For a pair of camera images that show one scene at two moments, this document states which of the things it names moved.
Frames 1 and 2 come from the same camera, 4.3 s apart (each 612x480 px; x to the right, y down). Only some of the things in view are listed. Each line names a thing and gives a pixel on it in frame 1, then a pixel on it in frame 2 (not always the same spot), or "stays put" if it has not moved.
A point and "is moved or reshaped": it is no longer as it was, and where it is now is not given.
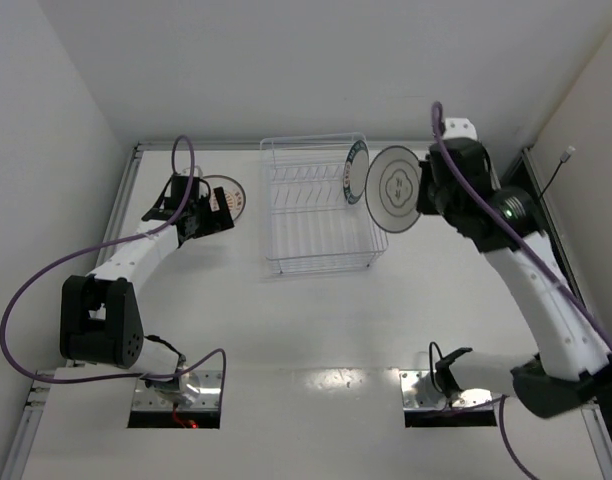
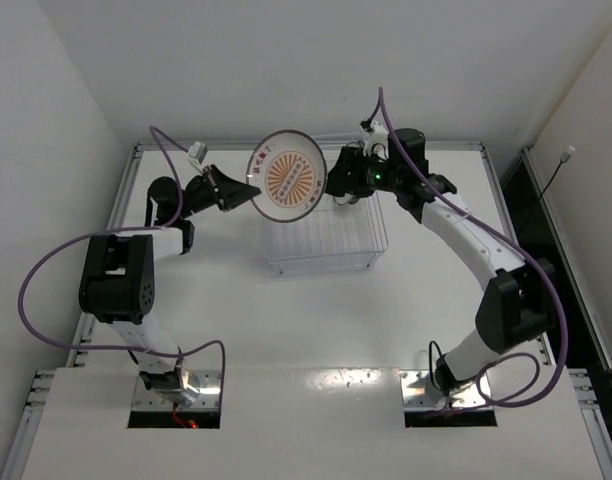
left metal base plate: [209, 395] stays put
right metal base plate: [418, 391] stays put
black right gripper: [433, 187] → [347, 172]
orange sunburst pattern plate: [233, 192] is moved or reshaped
